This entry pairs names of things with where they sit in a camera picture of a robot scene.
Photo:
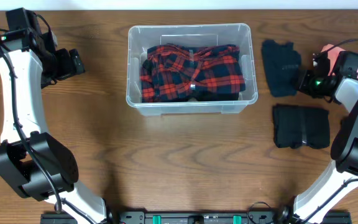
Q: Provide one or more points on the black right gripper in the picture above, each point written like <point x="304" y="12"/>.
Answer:
<point x="302" y="84"/>

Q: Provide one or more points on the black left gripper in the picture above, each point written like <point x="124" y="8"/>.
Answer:
<point x="74" y="61"/>

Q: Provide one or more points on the black shirt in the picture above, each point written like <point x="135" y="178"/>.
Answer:
<point x="281" y="65"/>

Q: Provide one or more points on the red plaid flannel shirt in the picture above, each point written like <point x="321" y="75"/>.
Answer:
<point x="227" y="52"/>

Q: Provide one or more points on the black garment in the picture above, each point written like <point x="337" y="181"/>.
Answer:
<point x="179" y="80"/>
<point x="296" y="126"/>

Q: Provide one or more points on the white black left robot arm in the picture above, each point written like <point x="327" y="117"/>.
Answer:
<point x="32" y="162"/>

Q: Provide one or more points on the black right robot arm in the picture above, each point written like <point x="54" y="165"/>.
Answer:
<point x="341" y="175"/>

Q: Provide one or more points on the clear plastic storage container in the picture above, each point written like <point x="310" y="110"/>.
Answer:
<point x="141" y="38"/>

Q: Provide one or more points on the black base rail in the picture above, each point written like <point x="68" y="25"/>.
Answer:
<point x="191" y="218"/>

